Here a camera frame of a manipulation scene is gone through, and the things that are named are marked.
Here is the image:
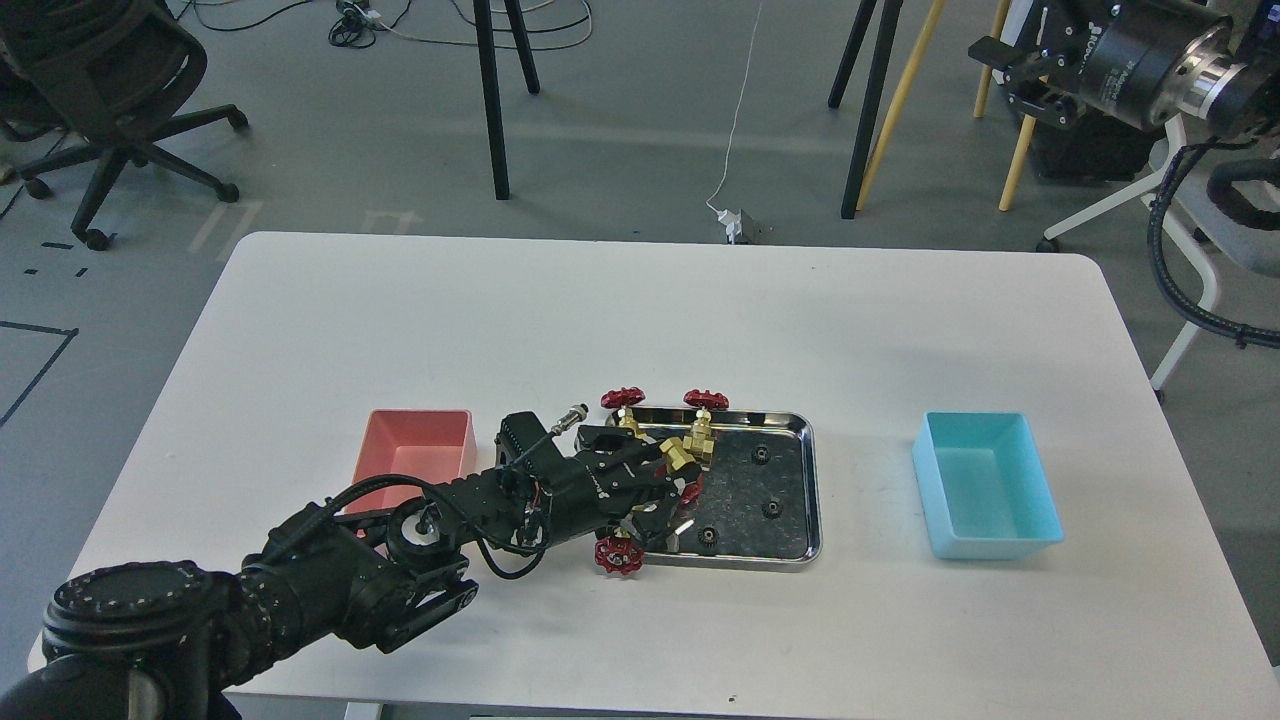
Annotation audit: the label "brass valve bottom left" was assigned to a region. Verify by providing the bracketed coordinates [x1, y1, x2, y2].
[593, 529, 645, 577]

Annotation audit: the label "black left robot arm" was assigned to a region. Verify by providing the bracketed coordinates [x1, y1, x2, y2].
[3, 407, 703, 719]

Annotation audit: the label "brass valve top middle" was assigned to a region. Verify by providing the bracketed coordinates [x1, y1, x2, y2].
[682, 389, 730, 462]

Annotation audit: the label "brass valve top left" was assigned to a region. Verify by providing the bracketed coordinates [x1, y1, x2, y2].
[600, 387, 646, 438]

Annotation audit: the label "black office chair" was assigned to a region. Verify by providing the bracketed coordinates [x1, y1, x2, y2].
[3, 1, 248, 251]

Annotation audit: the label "black stand legs left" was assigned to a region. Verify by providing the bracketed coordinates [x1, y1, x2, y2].
[474, 1, 540, 201]

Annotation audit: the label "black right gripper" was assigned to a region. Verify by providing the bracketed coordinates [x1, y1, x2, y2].
[968, 1, 1236, 133]

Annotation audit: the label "black floor cables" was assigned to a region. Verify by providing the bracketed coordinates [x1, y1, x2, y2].
[170, 0, 595, 53]

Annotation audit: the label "small black gear lower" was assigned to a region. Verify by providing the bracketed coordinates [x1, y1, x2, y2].
[696, 527, 719, 553]

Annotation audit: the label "pink plastic box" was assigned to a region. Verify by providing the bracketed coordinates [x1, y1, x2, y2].
[355, 409, 476, 484]

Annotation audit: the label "black and wooden easel legs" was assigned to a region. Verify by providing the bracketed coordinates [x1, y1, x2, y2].
[826, 1, 1036, 220]

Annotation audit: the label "black cabinet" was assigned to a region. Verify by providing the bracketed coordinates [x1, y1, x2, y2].
[1029, 110, 1165, 183]

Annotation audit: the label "brass valve red handwheel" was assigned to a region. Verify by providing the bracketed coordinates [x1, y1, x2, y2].
[659, 437, 703, 509]

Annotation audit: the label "white power adapter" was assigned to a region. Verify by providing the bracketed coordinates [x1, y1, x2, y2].
[716, 209, 765, 245]

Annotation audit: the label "white thin cable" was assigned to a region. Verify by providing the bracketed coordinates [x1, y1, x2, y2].
[705, 0, 765, 215]

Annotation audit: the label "small black gear right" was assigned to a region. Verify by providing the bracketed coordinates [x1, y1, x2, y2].
[762, 498, 785, 519]

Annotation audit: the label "blue plastic box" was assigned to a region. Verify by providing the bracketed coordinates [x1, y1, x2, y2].
[911, 411, 1065, 561]

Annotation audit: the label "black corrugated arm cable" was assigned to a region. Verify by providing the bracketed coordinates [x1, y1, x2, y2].
[1146, 140, 1280, 351]

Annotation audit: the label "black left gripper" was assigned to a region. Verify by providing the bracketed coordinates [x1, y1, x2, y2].
[495, 411, 704, 550]

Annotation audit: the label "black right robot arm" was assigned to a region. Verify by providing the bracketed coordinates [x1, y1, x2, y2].
[968, 1, 1277, 140]

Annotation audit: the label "stainless steel tray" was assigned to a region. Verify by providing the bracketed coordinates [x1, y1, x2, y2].
[632, 406, 820, 570]

